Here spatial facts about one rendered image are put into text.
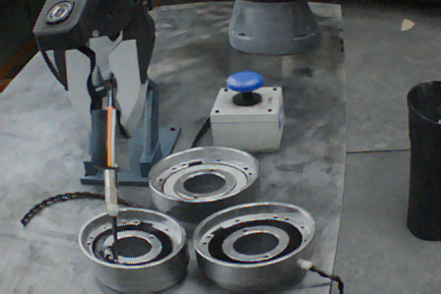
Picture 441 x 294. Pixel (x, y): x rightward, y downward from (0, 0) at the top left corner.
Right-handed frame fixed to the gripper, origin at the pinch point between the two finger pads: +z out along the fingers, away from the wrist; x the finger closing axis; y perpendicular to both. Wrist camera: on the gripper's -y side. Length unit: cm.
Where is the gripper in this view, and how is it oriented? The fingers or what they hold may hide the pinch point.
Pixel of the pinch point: (109, 127)
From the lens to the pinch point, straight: 60.9
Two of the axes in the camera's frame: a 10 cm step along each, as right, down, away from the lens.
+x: -9.8, 0.3, 1.7
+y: 1.4, -4.5, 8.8
